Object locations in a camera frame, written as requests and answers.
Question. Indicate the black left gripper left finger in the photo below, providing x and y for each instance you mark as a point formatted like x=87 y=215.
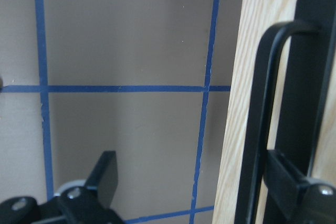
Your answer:
x=87 y=203

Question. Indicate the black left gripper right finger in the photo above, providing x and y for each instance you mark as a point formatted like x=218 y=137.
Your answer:
x=300 y=199

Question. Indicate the wooden drawer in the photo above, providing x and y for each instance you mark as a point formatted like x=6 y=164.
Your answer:
x=255 y=17

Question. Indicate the black metal drawer handle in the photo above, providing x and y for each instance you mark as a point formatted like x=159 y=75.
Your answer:
x=312 y=46

